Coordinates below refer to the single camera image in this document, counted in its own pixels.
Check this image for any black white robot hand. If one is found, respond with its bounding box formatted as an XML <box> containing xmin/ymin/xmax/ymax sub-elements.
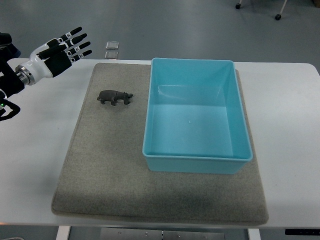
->
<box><xmin>15</xmin><ymin>26</ymin><xmax>92</xmax><ymax>86</ymax></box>

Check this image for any brown toy hippo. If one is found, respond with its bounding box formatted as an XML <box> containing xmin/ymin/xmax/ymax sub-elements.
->
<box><xmin>97</xmin><ymin>90</ymin><xmax>133</xmax><ymax>106</ymax></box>

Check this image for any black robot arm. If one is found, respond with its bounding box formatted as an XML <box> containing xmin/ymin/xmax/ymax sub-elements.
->
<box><xmin>0</xmin><ymin>33</ymin><xmax>25</xmax><ymax>121</ymax></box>

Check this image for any light blue plastic box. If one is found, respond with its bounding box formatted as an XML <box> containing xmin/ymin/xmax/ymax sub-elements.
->
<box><xmin>142</xmin><ymin>58</ymin><xmax>253</xmax><ymax>174</ymax></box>

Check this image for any lower floor socket plate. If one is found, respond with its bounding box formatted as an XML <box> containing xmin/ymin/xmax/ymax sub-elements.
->
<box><xmin>104</xmin><ymin>51</ymin><xmax>119</xmax><ymax>60</ymax></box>

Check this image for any floor socket plate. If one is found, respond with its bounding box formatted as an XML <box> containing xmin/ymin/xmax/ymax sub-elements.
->
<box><xmin>105</xmin><ymin>41</ymin><xmax>119</xmax><ymax>50</ymax></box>
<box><xmin>104</xmin><ymin>51</ymin><xmax>119</xmax><ymax>60</ymax></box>

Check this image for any upper floor socket plate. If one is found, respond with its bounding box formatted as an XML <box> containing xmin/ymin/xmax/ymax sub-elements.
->
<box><xmin>105</xmin><ymin>41</ymin><xmax>119</xmax><ymax>50</ymax></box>

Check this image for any grey felt mat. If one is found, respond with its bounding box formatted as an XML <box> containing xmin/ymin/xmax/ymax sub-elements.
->
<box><xmin>51</xmin><ymin>63</ymin><xmax>269</xmax><ymax>226</ymax></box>

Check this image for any metal table crossbar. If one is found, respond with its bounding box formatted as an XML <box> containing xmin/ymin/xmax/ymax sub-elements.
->
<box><xmin>99</xmin><ymin>228</ymin><xmax>226</xmax><ymax>240</ymax></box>

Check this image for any left cart caster wheel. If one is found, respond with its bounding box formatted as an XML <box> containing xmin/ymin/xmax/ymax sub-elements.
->
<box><xmin>235</xmin><ymin>3</ymin><xmax>241</xmax><ymax>10</ymax></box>

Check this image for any cart caster wheel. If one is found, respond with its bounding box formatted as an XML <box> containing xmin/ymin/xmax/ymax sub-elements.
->
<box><xmin>235</xmin><ymin>3</ymin><xmax>241</xmax><ymax>10</ymax></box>
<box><xmin>274</xmin><ymin>14</ymin><xmax>282</xmax><ymax>21</ymax></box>

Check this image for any right cart caster wheel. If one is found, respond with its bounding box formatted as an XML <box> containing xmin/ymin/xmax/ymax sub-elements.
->
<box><xmin>274</xmin><ymin>14</ymin><xmax>282</xmax><ymax>21</ymax></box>

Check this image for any black table control panel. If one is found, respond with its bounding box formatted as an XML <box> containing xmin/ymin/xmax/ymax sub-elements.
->
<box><xmin>285</xmin><ymin>228</ymin><xmax>320</xmax><ymax>236</ymax></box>

